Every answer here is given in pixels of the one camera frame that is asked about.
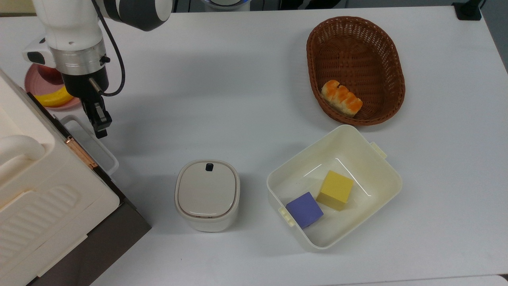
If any brown drawer cabinet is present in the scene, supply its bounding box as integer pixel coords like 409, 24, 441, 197
27, 197, 152, 286

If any cream plastic tub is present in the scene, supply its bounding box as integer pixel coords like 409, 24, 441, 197
266, 124, 403, 251

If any copper latch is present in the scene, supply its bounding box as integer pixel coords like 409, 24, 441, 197
63, 137, 98, 170

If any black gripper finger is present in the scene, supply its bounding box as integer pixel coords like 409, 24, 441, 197
92, 98, 113, 139
81, 101, 96, 124

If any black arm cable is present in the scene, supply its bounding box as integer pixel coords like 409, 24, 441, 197
91, 0, 126, 97

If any white wrist side module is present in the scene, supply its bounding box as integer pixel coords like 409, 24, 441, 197
21, 37, 53, 67

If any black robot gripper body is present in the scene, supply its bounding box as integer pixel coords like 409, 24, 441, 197
62, 68, 110, 104

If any red apple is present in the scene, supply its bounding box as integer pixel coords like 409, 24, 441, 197
37, 65, 65, 86

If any black table clamp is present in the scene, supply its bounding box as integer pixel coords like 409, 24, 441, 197
452, 0, 487, 21

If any orange bread loaf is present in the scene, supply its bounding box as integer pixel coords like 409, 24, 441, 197
321, 79, 363, 117

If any purple cube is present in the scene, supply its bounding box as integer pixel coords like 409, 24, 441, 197
286, 192, 324, 229

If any yellow wooden desk edge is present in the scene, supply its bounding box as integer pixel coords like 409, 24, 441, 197
0, 0, 37, 17

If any yellow cube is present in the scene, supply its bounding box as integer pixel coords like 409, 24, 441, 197
316, 170, 354, 211

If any small white lidded bin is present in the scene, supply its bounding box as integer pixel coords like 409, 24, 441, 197
174, 160, 241, 233

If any wooden drawer with white handle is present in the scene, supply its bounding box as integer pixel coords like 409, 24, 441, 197
26, 92, 125, 200

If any pink plate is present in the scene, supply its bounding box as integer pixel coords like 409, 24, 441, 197
24, 64, 83, 111

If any brown wicker basket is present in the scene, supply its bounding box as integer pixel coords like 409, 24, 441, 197
306, 16, 406, 126

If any yellow banana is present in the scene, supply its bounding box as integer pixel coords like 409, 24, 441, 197
33, 85, 75, 108

